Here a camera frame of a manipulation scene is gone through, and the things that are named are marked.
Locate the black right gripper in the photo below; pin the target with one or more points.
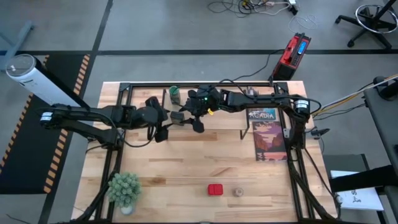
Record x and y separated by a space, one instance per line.
202 101

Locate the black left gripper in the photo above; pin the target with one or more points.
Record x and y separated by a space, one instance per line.
155 113

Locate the small black block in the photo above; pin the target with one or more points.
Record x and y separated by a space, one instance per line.
177 118

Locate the green lid spice jar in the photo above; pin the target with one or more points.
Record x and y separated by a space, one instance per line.
174 93

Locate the red cube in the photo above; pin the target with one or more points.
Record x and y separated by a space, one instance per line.
215 189

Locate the cork lid spice jar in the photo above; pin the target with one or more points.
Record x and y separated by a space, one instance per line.
238 192

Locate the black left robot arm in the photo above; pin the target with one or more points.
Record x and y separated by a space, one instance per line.
93 116

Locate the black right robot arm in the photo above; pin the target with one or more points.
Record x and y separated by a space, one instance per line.
258 101

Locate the black arm base connector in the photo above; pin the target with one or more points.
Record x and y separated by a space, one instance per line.
320 131

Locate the wooden shelf with black legs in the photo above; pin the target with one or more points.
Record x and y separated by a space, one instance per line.
230 123

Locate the yellow gripper tag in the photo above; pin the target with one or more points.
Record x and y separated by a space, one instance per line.
211 111

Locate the Acadia postcard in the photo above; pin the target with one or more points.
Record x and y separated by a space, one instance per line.
262 114

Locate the green potted plant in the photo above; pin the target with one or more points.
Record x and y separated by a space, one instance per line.
124 189

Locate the canyon sunset postcard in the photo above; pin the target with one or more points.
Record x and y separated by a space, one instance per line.
269 140

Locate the red and black power station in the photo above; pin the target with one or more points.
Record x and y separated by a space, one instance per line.
290 57

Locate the white tower fan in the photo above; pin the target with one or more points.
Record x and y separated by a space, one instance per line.
34 82

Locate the black mat with orange stripes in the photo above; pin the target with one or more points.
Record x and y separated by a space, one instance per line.
28 149

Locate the grey box beside table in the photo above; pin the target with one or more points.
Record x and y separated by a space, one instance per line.
342 161

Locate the blue grey table leg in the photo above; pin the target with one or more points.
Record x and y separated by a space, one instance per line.
17 43

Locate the white paper sheet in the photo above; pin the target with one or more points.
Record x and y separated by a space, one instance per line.
357 193

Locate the black bar beside table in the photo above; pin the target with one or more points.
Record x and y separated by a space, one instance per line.
363 179

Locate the dark grey desk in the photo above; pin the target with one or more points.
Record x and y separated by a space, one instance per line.
384 124

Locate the black office chair base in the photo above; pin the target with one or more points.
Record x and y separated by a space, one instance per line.
371 21

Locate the black aluminium table frame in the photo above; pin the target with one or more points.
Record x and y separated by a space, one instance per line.
143 84

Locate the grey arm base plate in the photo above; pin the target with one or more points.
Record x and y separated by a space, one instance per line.
286 133

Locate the black desk mount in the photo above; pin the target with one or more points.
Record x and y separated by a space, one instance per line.
387 87

